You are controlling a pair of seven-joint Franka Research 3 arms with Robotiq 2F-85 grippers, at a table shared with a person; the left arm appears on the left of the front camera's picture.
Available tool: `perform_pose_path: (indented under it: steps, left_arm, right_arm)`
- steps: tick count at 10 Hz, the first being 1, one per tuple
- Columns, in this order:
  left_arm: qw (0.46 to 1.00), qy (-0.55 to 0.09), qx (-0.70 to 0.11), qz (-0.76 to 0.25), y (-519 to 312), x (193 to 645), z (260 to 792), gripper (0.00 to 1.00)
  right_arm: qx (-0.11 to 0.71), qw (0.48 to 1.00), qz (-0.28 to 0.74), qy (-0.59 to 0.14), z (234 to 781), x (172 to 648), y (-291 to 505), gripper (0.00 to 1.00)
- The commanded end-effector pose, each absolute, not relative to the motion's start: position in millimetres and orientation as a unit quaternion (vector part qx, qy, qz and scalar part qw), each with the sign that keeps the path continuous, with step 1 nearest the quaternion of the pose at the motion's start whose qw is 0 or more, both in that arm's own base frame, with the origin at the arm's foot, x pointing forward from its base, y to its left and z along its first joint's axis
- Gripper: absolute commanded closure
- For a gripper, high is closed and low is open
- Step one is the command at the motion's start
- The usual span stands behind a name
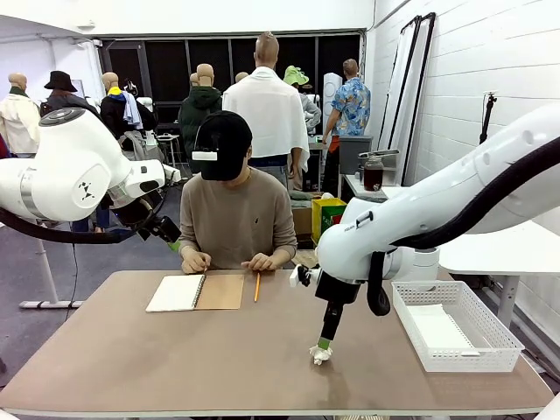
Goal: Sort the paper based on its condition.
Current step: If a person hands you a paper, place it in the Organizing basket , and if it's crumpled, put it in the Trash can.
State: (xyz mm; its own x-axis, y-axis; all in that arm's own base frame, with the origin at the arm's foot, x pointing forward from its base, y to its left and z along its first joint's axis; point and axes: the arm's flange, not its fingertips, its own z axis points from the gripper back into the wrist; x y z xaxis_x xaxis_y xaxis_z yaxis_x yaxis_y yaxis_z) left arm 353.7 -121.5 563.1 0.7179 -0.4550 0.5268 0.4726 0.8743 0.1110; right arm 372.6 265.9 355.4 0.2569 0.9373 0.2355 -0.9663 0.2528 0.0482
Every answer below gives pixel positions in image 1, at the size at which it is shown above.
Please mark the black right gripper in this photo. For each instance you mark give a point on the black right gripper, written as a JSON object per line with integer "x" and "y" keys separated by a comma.
{"x": 333, "y": 319}

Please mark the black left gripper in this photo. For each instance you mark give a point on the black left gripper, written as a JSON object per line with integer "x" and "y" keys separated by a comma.
{"x": 164, "y": 227}

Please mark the white paper ball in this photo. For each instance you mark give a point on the white paper ball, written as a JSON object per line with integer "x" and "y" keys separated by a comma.
{"x": 320, "y": 355}

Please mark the spiral notebook kraft cover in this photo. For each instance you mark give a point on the spiral notebook kraft cover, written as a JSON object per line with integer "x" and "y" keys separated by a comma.
{"x": 221, "y": 291}

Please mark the yellow pencil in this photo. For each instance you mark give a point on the yellow pencil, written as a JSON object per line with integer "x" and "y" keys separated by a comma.
{"x": 257, "y": 289}

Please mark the white notebook sheet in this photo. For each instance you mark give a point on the white notebook sheet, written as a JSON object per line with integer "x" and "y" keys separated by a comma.
{"x": 437, "y": 326}

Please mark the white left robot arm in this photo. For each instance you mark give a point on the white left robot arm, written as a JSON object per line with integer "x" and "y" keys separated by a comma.
{"x": 65, "y": 166}

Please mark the person's left forearm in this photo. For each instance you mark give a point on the person's left forearm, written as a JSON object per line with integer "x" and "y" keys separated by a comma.
{"x": 284, "y": 251}

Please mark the person's right forearm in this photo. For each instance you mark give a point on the person's right forearm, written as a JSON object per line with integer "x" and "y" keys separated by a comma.
{"x": 188, "y": 245}

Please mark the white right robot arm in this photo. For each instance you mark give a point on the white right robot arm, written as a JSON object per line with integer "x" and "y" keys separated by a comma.
{"x": 437, "y": 201}

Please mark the person's right hand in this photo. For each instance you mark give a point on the person's right hand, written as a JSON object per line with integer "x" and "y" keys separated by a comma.
{"x": 194, "y": 262}

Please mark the person's left hand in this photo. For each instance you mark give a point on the person's left hand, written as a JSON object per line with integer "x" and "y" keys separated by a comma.
{"x": 260, "y": 262}

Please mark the person's beige sweater torso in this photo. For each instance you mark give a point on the person's beige sweater torso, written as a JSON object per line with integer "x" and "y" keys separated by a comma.
{"x": 236, "y": 219}

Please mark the black baseball cap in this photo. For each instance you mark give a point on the black baseball cap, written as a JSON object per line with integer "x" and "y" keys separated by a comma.
{"x": 227, "y": 140}

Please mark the brown cardboard box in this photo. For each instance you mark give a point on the brown cardboard box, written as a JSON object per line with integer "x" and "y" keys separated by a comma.
{"x": 302, "y": 223}

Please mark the yellow green box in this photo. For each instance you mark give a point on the yellow green box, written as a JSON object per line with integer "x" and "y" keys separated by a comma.
{"x": 321, "y": 219}

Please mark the white perforated plastic basket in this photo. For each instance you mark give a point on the white perforated plastic basket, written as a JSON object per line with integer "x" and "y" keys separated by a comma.
{"x": 437, "y": 289}

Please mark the white table leg foot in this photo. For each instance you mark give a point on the white table leg foot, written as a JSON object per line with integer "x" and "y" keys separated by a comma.
{"x": 48, "y": 280}

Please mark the mannequin in dark green hoodie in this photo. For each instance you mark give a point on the mannequin in dark green hoodie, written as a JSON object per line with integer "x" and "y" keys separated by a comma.
{"x": 197, "y": 114}

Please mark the mannequin black jacket yellow collar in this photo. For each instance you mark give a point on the mannequin black jacket yellow collar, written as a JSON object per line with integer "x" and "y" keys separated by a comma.
{"x": 114, "y": 114}

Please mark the mannequin in white cape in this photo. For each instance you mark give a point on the mannequin in white cape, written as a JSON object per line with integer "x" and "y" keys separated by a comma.
{"x": 267, "y": 114}

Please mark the small white shelf table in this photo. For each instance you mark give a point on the small white shelf table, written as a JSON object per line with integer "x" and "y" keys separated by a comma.
{"x": 354, "y": 184}

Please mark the bare mannequin head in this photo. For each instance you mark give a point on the bare mannequin head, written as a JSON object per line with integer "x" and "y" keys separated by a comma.
{"x": 241, "y": 76}
{"x": 193, "y": 79}

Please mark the brown glass jar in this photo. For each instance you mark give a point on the brown glass jar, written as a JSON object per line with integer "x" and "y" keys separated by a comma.
{"x": 373, "y": 177}

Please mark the grey bin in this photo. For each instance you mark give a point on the grey bin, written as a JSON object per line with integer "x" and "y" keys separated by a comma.
{"x": 354, "y": 153}

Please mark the grey metal lever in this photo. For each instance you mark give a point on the grey metal lever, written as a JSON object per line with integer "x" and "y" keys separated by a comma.
{"x": 380, "y": 153}

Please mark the white side table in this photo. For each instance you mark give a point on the white side table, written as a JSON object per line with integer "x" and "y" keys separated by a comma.
{"x": 503, "y": 254}

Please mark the mannequin with black hat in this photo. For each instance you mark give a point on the mannequin with black hat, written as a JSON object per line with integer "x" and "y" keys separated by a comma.
{"x": 61, "y": 81}

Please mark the mannequin in cream shirt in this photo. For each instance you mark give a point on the mannequin in cream shirt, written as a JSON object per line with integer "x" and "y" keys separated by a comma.
{"x": 17, "y": 118}

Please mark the mannequin with green hat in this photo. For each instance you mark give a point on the mannequin with green hat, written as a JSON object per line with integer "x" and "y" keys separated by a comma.
{"x": 295, "y": 76}

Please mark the tall white tower appliance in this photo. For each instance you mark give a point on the tall white tower appliance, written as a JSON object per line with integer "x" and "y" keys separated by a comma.
{"x": 332, "y": 87}

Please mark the mannequin in floral shirt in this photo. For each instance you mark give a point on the mannequin in floral shirt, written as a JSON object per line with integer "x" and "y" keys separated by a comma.
{"x": 352, "y": 109}

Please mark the black framed white panel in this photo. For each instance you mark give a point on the black framed white panel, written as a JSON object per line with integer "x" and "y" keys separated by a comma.
{"x": 402, "y": 87}
{"x": 420, "y": 109}

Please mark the black tripod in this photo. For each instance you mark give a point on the black tripod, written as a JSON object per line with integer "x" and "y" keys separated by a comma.
{"x": 485, "y": 127}

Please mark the black wrist mount block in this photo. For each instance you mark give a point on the black wrist mount block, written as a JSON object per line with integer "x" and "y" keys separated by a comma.
{"x": 337, "y": 289}

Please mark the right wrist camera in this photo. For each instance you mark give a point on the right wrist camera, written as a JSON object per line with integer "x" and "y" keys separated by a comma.
{"x": 302, "y": 276}

